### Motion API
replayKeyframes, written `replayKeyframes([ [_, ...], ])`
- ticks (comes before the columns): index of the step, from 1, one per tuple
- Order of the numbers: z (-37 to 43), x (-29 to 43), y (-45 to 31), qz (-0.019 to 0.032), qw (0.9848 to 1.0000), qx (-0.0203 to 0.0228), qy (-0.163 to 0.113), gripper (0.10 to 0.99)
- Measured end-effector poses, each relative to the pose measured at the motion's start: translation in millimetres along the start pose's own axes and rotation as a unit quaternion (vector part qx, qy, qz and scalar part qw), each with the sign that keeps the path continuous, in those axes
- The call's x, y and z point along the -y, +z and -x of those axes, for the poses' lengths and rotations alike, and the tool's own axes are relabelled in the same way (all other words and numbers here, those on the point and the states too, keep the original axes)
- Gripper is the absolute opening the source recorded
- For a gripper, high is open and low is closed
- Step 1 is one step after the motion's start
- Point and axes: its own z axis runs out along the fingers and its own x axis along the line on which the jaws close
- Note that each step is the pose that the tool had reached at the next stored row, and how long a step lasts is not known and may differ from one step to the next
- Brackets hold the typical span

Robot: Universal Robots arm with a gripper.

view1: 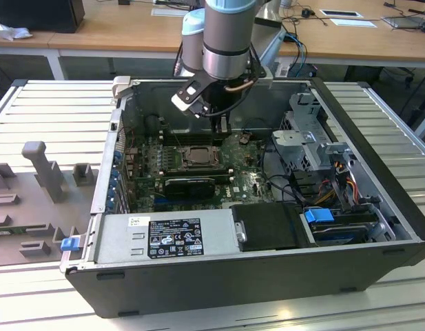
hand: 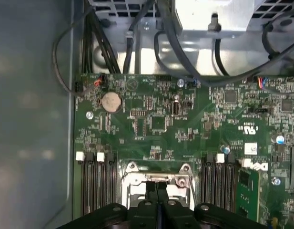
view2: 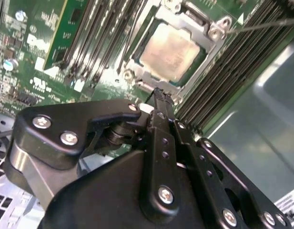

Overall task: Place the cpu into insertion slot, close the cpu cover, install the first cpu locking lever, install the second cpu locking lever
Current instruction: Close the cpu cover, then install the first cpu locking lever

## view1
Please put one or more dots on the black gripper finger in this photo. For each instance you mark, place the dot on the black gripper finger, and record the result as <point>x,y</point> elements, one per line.
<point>217,136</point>
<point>226,136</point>

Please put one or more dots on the silver CPU with green edge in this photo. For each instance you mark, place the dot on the silver CPU with green edge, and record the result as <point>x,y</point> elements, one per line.
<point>200,155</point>

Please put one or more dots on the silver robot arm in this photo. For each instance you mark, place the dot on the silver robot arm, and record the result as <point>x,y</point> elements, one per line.
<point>226,34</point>

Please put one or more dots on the black RAM slot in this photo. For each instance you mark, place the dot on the black RAM slot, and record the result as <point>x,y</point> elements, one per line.
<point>188,137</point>
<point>198,175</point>
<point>188,143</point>
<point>198,168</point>
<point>188,134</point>

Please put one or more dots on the metal socket locking lever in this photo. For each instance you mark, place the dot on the metal socket locking lever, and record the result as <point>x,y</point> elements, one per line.
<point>178,141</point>

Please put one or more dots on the CPU socket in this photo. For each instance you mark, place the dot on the CPU socket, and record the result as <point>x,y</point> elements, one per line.
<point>184,165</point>

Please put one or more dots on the blue expansion slot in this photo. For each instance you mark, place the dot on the blue expansion slot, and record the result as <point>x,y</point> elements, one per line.
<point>159,200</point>

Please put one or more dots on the round silver coin battery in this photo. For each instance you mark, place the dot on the round silver coin battery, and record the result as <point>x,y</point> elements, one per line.
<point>244,139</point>

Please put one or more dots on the green motherboard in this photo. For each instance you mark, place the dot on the green motherboard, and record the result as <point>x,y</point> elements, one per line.
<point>246,179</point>

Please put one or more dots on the black graphics card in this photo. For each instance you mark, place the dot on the black graphics card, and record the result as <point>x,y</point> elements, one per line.
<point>189,189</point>

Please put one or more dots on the grey metal drive cage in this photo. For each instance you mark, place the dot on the grey metal drive cage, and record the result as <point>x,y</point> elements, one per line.
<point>295,141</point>

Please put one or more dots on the black plastic shroud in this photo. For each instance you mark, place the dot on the black plastic shroud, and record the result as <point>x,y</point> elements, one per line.
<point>267,225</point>

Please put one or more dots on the blue disk carrier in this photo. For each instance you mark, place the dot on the blue disk carrier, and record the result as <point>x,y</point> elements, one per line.
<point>317,215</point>

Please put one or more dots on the light wooden desk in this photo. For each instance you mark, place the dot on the light wooden desk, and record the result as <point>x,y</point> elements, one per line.
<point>353,41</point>
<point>112,31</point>

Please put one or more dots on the grey power supply with label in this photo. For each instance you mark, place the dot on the grey power supply with label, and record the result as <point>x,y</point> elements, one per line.
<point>115,238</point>

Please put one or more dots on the white paper sheet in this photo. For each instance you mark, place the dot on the white paper sheet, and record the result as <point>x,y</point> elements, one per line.
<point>353,22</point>

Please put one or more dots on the grey and black PC case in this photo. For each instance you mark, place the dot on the grey and black PC case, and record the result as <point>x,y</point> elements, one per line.
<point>198,293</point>

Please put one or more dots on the blue case latch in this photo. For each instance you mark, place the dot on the blue case latch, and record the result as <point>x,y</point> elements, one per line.
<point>69,245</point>

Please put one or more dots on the grey parts rack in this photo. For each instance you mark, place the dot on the grey parts rack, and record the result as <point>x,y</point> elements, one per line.
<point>36,213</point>

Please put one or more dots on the grey notebook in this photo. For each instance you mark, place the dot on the grey notebook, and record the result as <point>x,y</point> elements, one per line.
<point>405,20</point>

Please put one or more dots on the black box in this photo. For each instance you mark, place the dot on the black box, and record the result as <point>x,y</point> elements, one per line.
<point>36,15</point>

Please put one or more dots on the crumpled white paper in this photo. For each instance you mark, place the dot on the crumpled white paper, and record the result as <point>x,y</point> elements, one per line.
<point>12,31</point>

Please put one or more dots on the green RAM stick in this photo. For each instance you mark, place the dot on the green RAM stick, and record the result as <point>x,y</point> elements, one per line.
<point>2,233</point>

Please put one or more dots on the black and white wrist camera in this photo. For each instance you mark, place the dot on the black and white wrist camera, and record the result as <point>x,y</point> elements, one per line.
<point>189,98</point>

